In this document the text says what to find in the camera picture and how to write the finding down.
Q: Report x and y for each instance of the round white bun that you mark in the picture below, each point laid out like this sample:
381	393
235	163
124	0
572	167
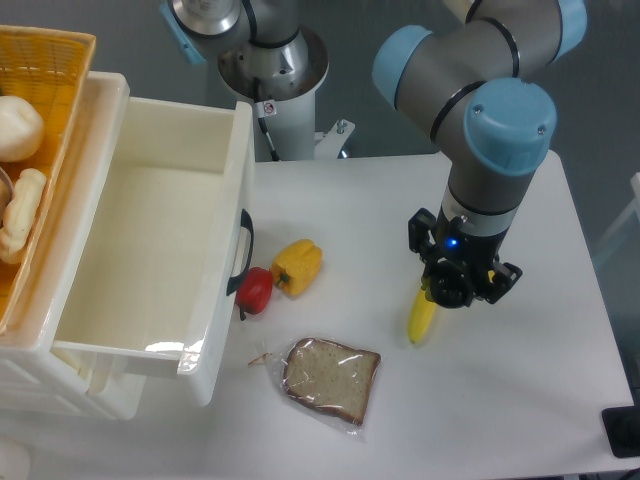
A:
22	129

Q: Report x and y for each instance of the open upper white drawer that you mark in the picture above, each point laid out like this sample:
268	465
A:
169	245

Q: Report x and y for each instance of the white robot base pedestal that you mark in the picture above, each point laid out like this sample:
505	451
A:
281	83

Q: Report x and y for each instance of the bagged bread slice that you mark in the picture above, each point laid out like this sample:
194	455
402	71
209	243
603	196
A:
328	380

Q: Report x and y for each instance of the yellow woven basket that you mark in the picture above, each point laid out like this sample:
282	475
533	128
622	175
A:
43	72

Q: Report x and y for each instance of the red bell pepper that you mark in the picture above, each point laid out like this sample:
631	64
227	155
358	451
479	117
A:
254	293

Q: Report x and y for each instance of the yellow bell pepper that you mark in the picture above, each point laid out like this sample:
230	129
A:
295	267

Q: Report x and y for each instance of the long pale bread roll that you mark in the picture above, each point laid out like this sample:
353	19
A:
19	215

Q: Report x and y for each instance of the white plastic drawer cabinet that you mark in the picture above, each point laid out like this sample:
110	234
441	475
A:
36	375

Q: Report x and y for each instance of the yellow banana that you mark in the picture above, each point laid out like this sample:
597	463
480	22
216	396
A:
420	317

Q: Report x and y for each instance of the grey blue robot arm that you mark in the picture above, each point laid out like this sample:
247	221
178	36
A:
467	91

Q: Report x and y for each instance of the black device at edge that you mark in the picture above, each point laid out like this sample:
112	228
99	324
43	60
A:
622	430

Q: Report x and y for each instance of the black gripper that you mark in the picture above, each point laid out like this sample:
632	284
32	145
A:
459	267

